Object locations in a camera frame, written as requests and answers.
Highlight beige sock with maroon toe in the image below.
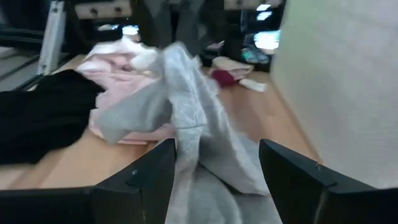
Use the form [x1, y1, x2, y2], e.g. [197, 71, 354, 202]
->
[210, 55, 255, 88]

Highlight grey garment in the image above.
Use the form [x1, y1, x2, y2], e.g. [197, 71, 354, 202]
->
[98, 42, 282, 224]

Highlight pale pink garment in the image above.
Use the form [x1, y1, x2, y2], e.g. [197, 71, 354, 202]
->
[76, 35, 177, 146]

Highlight white metal post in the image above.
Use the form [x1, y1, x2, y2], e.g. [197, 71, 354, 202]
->
[37, 0, 67, 76]

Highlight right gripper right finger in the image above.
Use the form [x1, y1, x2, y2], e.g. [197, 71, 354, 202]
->
[259, 139, 377, 224]

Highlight beige board with bolts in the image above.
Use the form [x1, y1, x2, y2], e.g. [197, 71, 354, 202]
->
[74, 0, 133, 20]

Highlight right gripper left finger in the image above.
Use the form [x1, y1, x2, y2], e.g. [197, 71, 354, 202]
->
[92, 139, 177, 224]

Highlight white paper tag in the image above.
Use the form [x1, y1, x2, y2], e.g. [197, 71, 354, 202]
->
[238, 78, 267, 93]

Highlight white plastic laundry basket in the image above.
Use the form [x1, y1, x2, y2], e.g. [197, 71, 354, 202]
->
[269, 0, 398, 190]

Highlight black garment with white logo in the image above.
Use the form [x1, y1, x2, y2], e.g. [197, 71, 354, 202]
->
[0, 68, 106, 166]

